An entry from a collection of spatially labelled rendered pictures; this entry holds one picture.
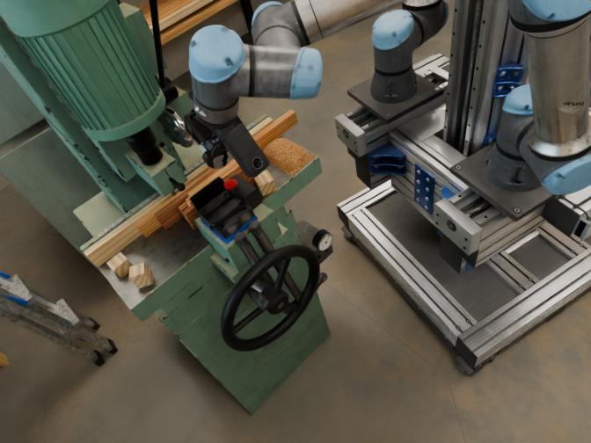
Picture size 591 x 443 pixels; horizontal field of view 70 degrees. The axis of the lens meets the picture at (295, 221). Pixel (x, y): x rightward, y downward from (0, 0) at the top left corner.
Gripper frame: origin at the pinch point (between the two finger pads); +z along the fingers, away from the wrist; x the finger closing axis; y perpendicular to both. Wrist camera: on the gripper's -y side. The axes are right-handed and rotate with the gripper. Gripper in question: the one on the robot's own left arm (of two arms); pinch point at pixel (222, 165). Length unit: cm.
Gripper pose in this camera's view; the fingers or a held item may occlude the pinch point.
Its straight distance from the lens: 92.6
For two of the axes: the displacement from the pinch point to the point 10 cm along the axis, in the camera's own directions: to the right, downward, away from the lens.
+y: -6.8, -7.3, 1.1
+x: -7.1, 6.2, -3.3
